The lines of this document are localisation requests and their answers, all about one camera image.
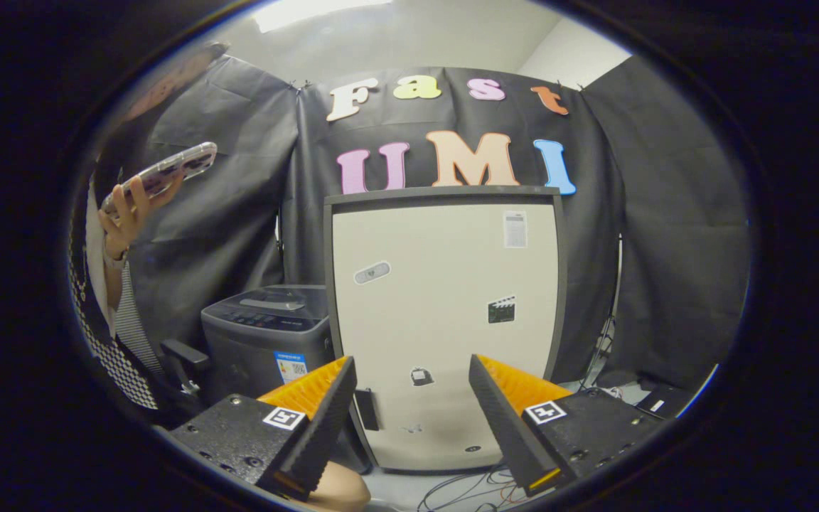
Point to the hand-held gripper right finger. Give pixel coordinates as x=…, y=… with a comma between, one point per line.
x=502, y=419

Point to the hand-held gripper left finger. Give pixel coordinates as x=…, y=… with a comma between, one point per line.
x=324, y=427

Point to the grey washing machine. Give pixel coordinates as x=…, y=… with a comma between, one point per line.
x=253, y=355

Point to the person's knee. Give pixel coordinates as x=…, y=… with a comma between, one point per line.
x=342, y=491

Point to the black chair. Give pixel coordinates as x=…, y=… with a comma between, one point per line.
x=182, y=355

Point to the black flat box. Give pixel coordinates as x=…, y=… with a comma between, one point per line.
x=665, y=402

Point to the black backdrop cloth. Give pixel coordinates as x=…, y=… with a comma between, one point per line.
x=665, y=213

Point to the phone in clear case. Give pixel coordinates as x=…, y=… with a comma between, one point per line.
x=175, y=167

